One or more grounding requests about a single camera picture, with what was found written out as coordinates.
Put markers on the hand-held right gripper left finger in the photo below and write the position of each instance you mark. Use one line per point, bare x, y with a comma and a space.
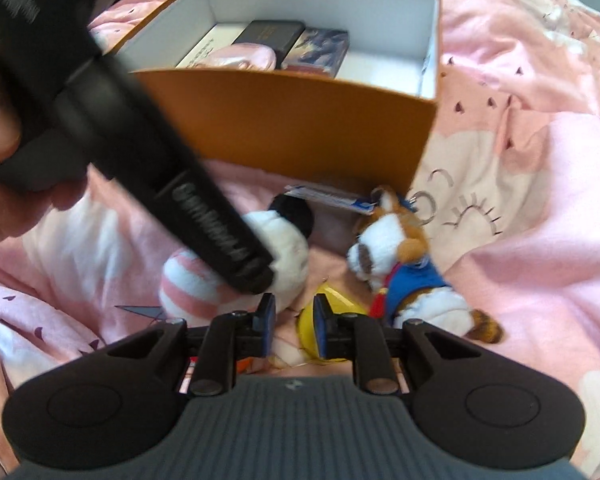
267, 321

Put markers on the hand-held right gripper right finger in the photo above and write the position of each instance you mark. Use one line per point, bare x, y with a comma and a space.
321, 326

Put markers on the yellow round toy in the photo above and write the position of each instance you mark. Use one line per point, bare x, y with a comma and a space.
345, 302

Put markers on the white pink striped plush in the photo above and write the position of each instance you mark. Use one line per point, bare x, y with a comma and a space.
285, 245

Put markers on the orange cardboard box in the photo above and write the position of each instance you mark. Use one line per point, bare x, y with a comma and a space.
280, 120

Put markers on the person's left hand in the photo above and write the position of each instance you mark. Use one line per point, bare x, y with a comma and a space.
10, 215

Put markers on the orange red small object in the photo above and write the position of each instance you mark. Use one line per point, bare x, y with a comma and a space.
245, 366

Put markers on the dog plush toy blue vest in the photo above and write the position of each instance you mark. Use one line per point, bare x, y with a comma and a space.
410, 290

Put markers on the white glasses case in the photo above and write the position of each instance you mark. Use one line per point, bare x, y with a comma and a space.
200, 50

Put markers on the white blue paper tag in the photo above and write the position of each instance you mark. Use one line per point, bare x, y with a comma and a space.
330, 196

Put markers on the pink soft pouch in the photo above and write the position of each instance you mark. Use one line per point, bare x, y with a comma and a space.
240, 57

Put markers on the black rectangular case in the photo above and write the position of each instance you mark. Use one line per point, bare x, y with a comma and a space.
270, 34

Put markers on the printed card box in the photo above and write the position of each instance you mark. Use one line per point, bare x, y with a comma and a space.
315, 52

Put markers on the pink printed blanket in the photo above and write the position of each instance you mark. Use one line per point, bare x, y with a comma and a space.
530, 185

